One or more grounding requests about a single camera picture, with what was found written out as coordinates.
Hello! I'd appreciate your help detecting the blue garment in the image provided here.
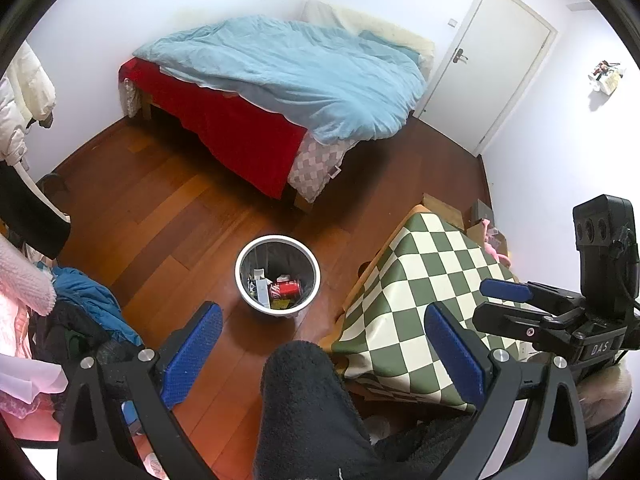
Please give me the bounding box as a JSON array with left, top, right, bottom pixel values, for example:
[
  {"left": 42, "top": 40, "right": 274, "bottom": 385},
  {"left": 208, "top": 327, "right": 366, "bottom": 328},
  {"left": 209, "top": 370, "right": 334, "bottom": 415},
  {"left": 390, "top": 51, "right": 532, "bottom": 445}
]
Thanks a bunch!
[{"left": 50, "top": 266, "right": 146, "bottom": 349}]

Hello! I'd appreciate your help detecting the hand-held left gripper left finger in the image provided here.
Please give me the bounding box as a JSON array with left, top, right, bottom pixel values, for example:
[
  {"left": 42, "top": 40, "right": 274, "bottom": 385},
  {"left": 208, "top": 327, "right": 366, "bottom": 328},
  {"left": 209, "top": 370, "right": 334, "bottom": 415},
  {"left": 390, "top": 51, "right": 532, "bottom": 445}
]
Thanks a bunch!
[{"left": 57, "top": 301, "right": 224, "bottom": 480}]

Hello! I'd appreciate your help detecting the white trash bin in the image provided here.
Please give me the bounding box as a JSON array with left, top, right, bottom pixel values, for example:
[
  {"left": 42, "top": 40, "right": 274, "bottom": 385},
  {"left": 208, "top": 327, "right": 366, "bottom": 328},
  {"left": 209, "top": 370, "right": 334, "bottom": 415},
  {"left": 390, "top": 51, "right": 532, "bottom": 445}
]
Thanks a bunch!
[{"left": 235, "top": 234, "right": 321, "bottom": 319}]

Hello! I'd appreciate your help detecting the green white checkered tablecloth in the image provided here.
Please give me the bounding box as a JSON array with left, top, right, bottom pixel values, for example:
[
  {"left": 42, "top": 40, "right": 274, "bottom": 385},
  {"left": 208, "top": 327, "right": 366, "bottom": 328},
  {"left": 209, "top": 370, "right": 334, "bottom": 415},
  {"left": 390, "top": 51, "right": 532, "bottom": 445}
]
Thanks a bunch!
[{"left": 330, "top": 212, "right": 527, "bottom": 407}]

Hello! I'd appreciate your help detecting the red bed sheet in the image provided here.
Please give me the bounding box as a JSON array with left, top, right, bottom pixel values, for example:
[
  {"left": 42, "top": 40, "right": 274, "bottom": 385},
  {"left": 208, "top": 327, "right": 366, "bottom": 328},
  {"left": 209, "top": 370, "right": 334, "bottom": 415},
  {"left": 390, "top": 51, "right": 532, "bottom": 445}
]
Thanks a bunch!
[{"left": 118, "top": 57, "right": 309, "bottom": 200}]

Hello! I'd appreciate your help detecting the light blue duvet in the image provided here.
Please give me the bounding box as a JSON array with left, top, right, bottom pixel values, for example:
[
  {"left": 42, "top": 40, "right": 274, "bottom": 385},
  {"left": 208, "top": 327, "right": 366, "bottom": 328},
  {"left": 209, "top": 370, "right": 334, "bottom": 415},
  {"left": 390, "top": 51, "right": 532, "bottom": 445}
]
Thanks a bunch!
[{"left": 132, "top": 15, "right": 429, "bottom": 146}]

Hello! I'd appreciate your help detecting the red soda can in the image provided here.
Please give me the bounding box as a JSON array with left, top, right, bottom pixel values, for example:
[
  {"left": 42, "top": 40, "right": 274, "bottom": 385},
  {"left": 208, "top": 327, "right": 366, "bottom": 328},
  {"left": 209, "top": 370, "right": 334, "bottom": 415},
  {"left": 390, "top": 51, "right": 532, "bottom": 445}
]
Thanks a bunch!
[{"left": 269, "top": 280, "right": 304, "bottom": 300}]

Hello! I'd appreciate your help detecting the pink toy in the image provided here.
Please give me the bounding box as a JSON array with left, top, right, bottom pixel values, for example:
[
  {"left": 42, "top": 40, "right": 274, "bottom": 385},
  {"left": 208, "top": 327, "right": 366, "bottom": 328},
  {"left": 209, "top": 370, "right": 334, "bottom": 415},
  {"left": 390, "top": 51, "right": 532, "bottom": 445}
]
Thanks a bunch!
[{"left": 479, "top": 218, "right": 514, "bottom": 266}]

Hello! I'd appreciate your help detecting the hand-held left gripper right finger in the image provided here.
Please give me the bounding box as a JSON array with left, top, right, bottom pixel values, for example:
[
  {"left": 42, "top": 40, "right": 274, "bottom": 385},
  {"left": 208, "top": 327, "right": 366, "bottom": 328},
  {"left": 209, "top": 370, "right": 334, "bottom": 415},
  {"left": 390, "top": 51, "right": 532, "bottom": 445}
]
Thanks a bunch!
[{"left": 424, "top": 302, "right": 591, "bottom": 480}]

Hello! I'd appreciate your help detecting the brown cardboard box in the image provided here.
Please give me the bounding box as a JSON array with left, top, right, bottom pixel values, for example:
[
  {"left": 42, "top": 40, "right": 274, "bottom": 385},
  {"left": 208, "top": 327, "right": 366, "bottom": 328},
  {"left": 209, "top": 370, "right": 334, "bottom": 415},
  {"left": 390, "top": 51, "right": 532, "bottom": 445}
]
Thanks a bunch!
[{"left": 422, "top": 192, "right": 466, "bottom": 231}]

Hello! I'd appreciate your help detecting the grey cardboard box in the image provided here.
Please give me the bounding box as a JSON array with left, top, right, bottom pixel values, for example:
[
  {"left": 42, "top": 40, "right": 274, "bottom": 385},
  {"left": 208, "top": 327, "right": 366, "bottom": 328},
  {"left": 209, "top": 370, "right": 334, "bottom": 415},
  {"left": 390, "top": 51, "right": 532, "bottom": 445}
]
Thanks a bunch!
[{"left": 467, "top": 199, "right": 496, "bottom": 229}]

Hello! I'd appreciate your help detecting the checkered mattress cover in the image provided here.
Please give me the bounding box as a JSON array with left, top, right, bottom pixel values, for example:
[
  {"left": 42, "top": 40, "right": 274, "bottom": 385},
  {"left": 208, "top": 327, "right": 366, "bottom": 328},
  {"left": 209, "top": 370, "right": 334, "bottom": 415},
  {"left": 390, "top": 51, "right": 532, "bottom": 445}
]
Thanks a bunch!
[{"left": 287, "top": 135, "right": 359, "bottom": 205}]

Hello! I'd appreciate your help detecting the pale pink cloth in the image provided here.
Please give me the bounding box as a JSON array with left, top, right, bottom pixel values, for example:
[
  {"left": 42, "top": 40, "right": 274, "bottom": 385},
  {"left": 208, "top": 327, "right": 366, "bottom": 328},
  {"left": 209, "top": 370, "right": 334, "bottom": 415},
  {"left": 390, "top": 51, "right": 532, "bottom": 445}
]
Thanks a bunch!
[{"left": 0, "top": 290, "right": 69, "bottom": 444}]

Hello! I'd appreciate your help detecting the black fleece garment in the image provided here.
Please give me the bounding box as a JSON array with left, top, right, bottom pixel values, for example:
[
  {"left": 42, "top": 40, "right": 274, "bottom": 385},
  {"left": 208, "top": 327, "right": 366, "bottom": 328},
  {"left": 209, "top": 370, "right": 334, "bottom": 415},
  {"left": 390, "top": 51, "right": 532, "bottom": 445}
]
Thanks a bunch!
[{"left": 254, "top": 340, "right": 482, "bottom": 480}]

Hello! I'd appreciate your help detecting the cream pillow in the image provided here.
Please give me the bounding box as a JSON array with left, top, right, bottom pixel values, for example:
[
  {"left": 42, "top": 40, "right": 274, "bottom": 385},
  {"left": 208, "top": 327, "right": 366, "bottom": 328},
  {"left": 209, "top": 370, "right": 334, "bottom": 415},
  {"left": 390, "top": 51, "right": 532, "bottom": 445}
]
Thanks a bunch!
[{"left": 302, "top": 0, "right": 436, "bottom": 79}]

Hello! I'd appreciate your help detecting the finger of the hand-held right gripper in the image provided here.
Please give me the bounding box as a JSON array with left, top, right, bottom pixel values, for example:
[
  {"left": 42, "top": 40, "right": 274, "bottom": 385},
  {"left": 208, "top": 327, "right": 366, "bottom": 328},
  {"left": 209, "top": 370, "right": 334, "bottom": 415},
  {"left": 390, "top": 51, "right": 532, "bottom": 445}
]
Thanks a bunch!
[
  {"left": 479, "top": 278, "right": 584, "bottom": 311},
  {"left": 472, "top": 305, "right": 576, "bottom": 346}
]

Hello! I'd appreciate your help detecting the person's right forearm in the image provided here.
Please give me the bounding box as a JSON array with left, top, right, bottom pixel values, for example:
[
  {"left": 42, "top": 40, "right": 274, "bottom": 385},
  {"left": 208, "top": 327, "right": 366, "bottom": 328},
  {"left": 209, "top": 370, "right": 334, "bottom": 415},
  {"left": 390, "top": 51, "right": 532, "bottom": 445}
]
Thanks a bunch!
[{"left": 575, "top": 360, "right": 637, "bottom": 466}]

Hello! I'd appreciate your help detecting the pink fuzzy cloth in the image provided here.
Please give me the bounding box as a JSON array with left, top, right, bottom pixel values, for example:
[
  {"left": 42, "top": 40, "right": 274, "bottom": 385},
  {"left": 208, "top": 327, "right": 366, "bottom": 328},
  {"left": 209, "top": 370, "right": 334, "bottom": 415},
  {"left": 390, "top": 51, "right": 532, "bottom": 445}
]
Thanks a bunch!
[{"left": 0, "top": 235, "right": 57, "bottom": 317}]

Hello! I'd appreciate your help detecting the white pink toothpaste box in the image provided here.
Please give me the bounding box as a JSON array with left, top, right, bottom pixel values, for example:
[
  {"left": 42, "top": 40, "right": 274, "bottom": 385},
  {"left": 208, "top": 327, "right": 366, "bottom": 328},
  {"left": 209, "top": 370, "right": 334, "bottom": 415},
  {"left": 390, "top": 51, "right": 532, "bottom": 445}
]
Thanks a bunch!
[{"left": 250, "top": 270, "right": 271, "bottom": 309}]

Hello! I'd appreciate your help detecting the white door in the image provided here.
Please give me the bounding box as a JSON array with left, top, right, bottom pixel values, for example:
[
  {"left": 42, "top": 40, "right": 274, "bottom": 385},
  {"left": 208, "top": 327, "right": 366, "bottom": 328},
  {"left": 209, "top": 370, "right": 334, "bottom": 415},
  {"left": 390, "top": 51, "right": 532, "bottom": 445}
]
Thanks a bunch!
[{"left": 414, "top": 0, "right": 559, "bottom": 157}]

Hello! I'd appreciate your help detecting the white puffer jacket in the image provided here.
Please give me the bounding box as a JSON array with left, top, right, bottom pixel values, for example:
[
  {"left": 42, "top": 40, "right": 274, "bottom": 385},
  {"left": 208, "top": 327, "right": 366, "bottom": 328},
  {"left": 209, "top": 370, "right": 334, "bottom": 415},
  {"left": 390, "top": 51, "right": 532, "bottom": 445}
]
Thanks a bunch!
[{"left": 0, "top": 42, "right": 57, "bottom": 162}]

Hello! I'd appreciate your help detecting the wooden table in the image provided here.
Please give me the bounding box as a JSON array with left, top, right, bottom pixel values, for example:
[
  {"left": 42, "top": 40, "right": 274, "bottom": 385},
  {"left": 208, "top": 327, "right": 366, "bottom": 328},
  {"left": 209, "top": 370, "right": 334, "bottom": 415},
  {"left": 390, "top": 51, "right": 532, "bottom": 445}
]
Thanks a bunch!
[{"left": 319, "top": 204, "right": 432, "bottom": 357}]

